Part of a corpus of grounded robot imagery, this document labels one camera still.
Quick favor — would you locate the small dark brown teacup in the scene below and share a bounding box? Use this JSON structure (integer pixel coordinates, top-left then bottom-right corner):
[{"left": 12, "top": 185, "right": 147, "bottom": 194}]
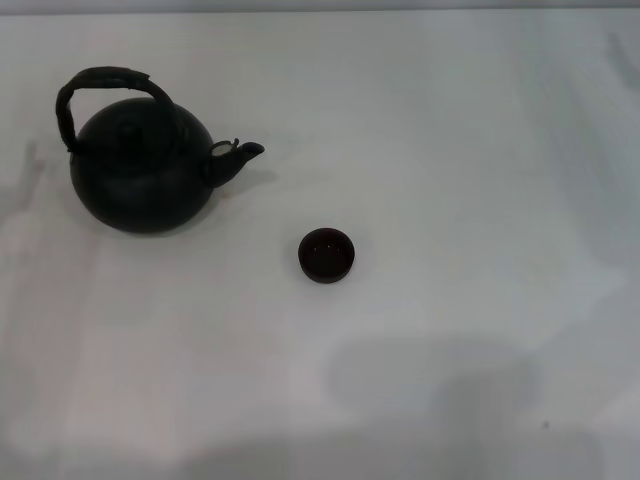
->
[{"left": 297, "top": 227, "right": 357, "bottom": 287}]

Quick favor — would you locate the black round teapot with handle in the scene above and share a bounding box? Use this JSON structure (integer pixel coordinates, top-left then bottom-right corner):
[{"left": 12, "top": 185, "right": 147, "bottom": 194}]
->
[{"left": 55, "top": 66, "right": 266, "bottom": 234}]

